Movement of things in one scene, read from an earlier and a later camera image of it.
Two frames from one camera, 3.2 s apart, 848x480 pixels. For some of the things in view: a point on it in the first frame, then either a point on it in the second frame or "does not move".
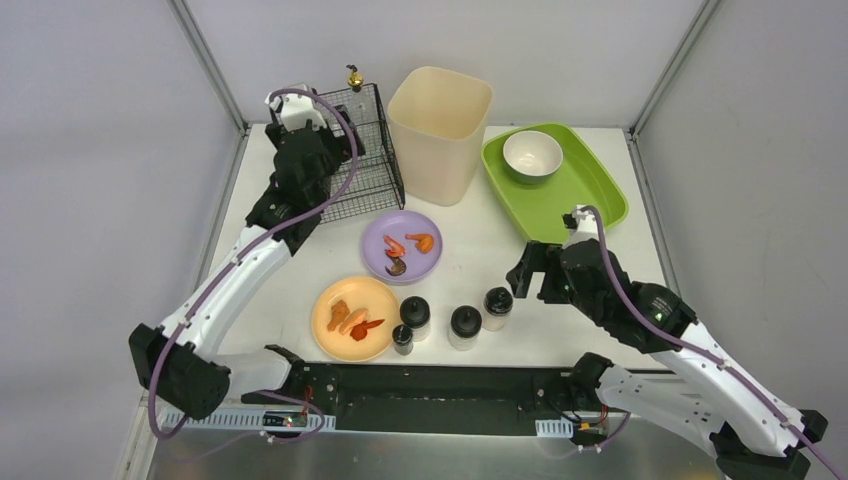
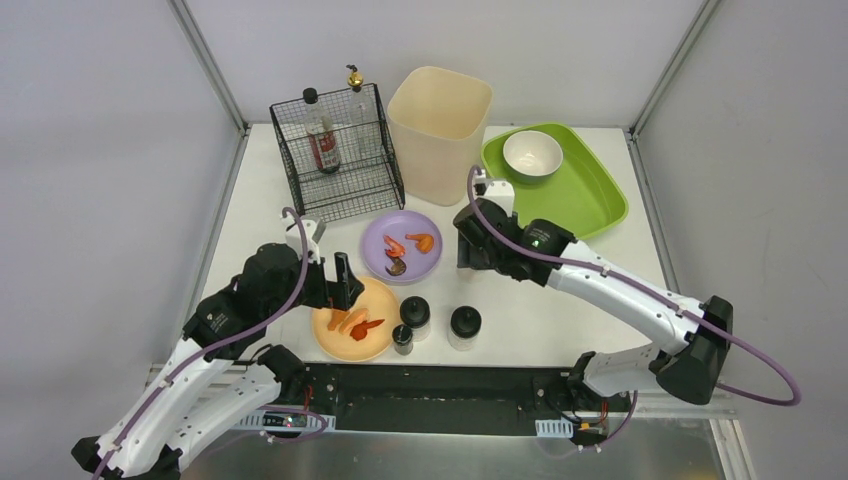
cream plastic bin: (438, 118) does not move
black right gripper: (544, 266) → (473, 241)
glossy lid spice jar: (497, 303) → (467, 275)
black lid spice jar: (416, 314) does not move
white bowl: (532, 156) does not move
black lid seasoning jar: (465, 326) does not move
